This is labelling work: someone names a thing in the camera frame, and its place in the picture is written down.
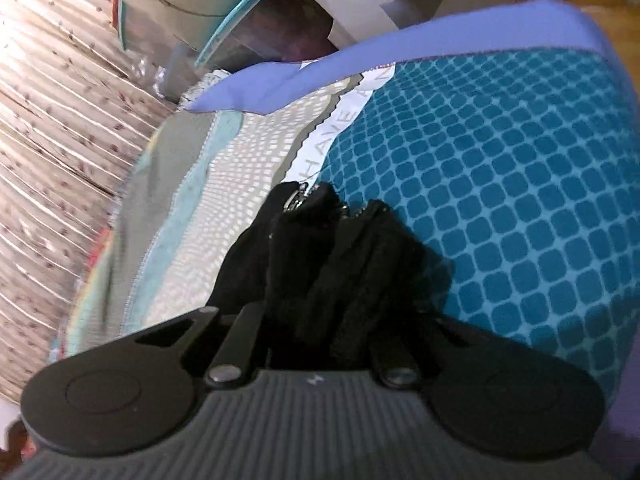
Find teal and beige patterned bedsheet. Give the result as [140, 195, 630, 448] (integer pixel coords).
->
[50, 45, 640, 411]

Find clear plastic container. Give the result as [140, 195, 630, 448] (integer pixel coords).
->
[114, 0, 202, 98]

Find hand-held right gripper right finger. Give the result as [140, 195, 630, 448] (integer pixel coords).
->
[372, 317, 476, 389]

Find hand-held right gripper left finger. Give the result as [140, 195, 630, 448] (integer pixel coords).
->
[135, 303, 267, 389]

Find beige leaf-print curtain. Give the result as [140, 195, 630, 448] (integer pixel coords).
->
[0, 0, 201, 403]

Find black pants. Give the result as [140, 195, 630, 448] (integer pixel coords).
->
[220, 180, 457, 372]

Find teal hoop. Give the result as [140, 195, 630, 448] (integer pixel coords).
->
[194, 0, 281, 67]

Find periwinkle blue cloth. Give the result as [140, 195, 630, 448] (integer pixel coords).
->
[182, 0, 621, 115]

